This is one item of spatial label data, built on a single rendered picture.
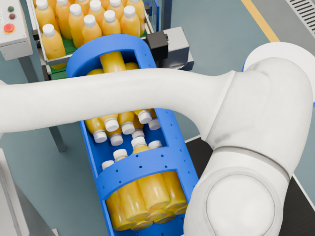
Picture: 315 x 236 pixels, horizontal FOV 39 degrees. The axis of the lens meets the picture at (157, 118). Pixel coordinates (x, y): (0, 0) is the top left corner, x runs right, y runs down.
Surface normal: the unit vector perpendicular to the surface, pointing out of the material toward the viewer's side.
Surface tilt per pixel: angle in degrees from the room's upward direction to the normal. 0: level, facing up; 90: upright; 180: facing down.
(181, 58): 90
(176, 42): 0
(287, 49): 0
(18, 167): 0
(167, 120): 44
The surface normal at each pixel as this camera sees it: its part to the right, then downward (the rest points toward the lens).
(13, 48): 0.30, 0.84
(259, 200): 0.14, -0.42
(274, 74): -0.11, -0.60
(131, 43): 0.50, -0.54
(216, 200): -0.30, -0.40
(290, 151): 0.55, 0.07
